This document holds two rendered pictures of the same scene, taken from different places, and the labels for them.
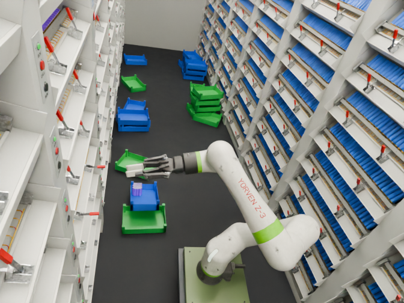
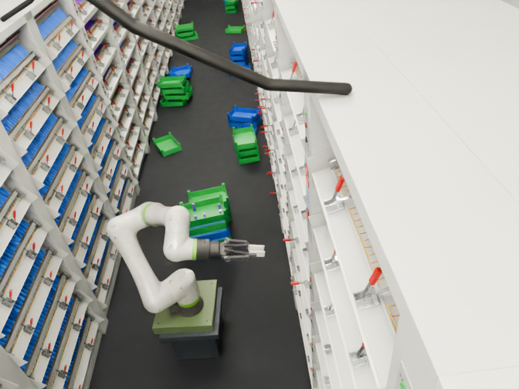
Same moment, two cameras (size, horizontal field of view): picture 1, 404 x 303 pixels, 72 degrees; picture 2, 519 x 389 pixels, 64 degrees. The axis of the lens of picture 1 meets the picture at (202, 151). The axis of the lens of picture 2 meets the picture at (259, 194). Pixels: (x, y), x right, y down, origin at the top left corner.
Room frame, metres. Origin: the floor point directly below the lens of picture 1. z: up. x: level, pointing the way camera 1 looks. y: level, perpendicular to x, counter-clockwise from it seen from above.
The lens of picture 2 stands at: (2.04, 0.70, 2.20)
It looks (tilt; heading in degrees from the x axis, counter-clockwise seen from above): 38 degrees down; 198
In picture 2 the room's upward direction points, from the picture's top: 7 degrees counter-clockwise
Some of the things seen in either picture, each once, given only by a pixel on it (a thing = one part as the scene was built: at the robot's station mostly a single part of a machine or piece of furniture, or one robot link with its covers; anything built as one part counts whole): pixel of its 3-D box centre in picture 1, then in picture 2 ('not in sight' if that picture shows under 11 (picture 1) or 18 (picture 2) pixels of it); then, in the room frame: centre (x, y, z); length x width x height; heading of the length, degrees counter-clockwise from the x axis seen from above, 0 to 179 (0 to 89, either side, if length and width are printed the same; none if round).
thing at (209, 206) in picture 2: not in sight; (203, 210); (0.04, -0.38, 0.36); 0.30 x 0.20 x 0.08; 117
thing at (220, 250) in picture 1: (218, 255); (182, 288); (0.80, -0.20, 0.48); 0.16 x 0.13 x 0.19; 142
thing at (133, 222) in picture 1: (143, 217); not in sight; (1.23, 0.29, 0.04); 0.30 x 0.20 x 0.08; 108
